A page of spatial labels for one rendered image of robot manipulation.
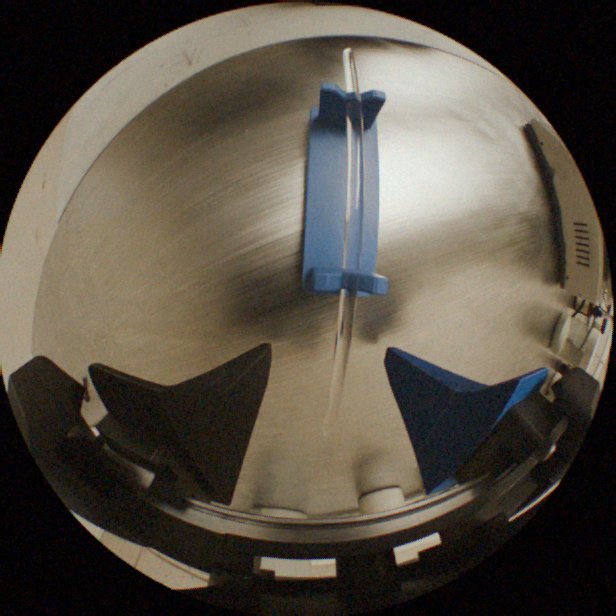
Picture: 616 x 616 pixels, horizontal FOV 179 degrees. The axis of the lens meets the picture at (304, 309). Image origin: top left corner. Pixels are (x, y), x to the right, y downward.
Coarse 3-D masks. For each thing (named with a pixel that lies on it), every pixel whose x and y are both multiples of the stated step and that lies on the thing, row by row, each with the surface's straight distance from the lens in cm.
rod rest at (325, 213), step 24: (336, 96) 9; (384, 96) 10; (312, 120) 11; (336, 120) 11; (312, 144) 10; (336, 144) 10; (312, 168) 10; (336, 168) 10; (312, 192) 9; (336, 192) 9; (312, 216) 9; (336, 216) 9; (312, 240) 9; (336, 240) 9; (312, 264) 9; (336, 264) 9; (360, 264) 9; (312, 288) 6; (336, 288) 7; (360, 288) 7; (384, 288) 7
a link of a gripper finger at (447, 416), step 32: (416, 384) 9; (448, 384) 7; (480, 384) 8; (512, 384) 6; (416, 416) 9; (448, 416) 8; (480, 416) 7; (416, 448) 9; (448, 448) 8; (480, 448) 8; (448, 480) 9
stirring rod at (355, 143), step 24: (360, 96) 10; (360, 120) 8; (360, 144) 8; (360, 168) 7; (360, 192) 7; (360, 216) 7; (360, 240) 7; (336, 336) 7; (336, 360) 8; (336, 384) 8; (336, 408) 9
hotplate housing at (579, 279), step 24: (552, 144) 29; (552, 168) 29; (576, 168) 28; (552, 192) 30; (576, 192) 29; (576, 216) 29; (576, 240) 29; (600, 240) 29; (576, 264) 30; (600, 264) 30; (576, 288) 31; (600, 288) 30
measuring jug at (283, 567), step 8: (256, 512) 40; (264, 512) 39; (272, 512) 39; (280, 512) 38; (288, 512) 39; (296, 512) 40; (264, 560) 37; (272, 560) 37; (280, 560) 37; (288, 560) 37; (296, 560) 38; (304, 560) 39; (264, 568) 37; (272, 568) 37; (280, 568) 37; (288, 568) 37; (296, 568) 38; (304, 568) 39; (296, 576) 38; (304, 576) 39; (312, 576) 42
